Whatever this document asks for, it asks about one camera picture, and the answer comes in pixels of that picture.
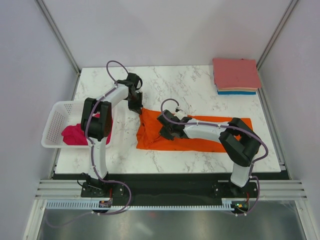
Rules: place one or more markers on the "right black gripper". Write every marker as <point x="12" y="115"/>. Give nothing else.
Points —
<point x="163" y="133"/>

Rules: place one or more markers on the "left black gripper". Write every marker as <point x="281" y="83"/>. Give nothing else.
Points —
<point x="137" y="107"/>

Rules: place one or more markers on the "orange t-shirt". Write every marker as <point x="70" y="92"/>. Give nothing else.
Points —
<point x="148" y="137"/>

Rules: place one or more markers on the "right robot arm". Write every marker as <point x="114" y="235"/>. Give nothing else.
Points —
<point x="238" y="140"/>

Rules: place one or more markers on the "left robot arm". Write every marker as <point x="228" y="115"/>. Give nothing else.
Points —
<point x="97" y="120"/>

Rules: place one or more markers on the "magenta t-shirt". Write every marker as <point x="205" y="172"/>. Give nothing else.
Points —
<point x="73" y="135"/>

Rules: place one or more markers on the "white plastic basket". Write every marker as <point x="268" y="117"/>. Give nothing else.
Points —
<point x="62" y="114"/>

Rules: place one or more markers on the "folded peach t-shirt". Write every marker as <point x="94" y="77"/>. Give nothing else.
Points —
<point x="237" y="89"/>

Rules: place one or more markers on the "folded pink t-shirt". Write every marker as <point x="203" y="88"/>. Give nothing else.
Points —
<point x="229" y="73"/>

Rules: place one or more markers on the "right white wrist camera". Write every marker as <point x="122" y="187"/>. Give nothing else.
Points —
<point x="180" y="114"/>

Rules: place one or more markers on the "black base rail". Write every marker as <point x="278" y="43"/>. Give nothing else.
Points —
<point x="168" y="189"/>

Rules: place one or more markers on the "white slotted cable duct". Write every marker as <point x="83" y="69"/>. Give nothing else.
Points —
<point x="103" y="205"/>

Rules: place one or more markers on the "left aluminium frame post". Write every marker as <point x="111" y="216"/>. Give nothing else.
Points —
<point x="58" y="35"/>

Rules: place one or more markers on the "aluminium frame post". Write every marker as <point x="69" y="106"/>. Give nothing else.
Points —
<point x="58" y="35"/>
<point x="277" y="32"/>

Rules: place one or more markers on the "right aluminium frame post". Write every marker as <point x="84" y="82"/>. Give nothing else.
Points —
<point x="277" y="32"/>

